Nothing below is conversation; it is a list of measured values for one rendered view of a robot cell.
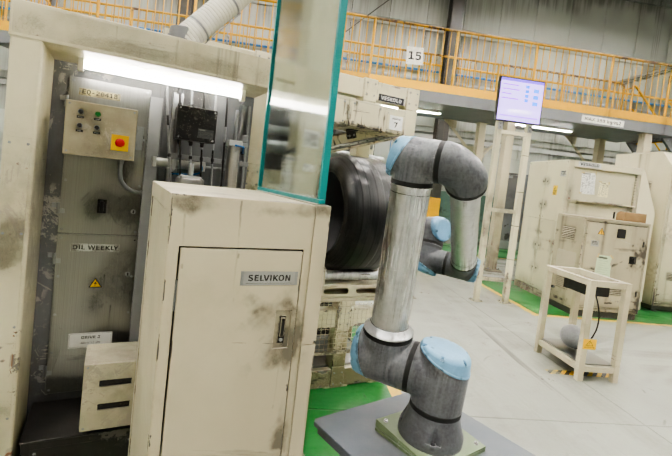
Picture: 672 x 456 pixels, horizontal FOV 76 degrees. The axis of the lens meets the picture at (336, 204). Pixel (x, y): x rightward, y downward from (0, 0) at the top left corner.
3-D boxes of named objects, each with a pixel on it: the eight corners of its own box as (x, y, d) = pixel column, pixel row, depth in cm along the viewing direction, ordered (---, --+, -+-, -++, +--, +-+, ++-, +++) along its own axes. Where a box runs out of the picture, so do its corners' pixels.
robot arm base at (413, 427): (475, 445, 126) (482, 414, 125) (431, 465, 115) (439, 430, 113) (427, 408, 141) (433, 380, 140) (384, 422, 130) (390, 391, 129)
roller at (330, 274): (317, 280, 199) (321, 279, 195) (316, 271, 201) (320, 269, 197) (381, 280, 215) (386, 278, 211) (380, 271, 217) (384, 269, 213)
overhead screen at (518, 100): (495, 119, 542) (501, 75, 539) (493, 120, 547) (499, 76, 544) (539, 125, 549) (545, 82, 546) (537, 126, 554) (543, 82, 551)
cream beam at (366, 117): (308, 118, 221) (311, 89, 221) (290, 122, 244) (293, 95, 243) (404, 136, 249) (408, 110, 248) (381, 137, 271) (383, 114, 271)
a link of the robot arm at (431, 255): (439, 276, 156) (447, 243, 158) (408, 268, 160) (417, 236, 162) (442, 279, 164) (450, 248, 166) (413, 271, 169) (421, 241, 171)
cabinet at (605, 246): (572, 316, 538) (586, 216, 531) (544, 302, 596) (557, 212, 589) (638, 321, 549) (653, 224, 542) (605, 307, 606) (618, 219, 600)
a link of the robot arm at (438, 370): (458, 426, 117) (471, 366, 115) (397, 402, 123) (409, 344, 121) (466, 400, 131) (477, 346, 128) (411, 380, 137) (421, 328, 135)
